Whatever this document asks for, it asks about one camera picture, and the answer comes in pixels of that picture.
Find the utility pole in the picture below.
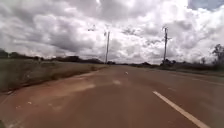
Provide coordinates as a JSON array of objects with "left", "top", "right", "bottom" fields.
[
  {"left": 103, "top": 31, "right": 111, "bottom": 65},
  {"left": 162, "top": 26, "right": 169, "bottom": 65}
]

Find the reddish brown asphalt road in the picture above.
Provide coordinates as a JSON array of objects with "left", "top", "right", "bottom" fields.
[{"left": 0, "top": 64, "right": 224, "bottom": 128}]

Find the distant row of trees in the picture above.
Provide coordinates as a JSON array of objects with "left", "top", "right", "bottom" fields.
[{"left": 0, "top": 43, "right": 224, "bottom": 71}]

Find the white dashed centre line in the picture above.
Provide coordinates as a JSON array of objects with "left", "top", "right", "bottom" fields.
[{"left": 123, "top": 70, "right": 212, "bottom": 128}]

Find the dry grass verge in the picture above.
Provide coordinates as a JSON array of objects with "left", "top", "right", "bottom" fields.
[{"left": 0, "top": 58, "right": 108, "bottom": 93}]

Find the grass verge with bushes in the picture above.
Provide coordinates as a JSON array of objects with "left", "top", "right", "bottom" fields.
[{"left": 133, "top": 63, "right": 224, "bottom": 78}]

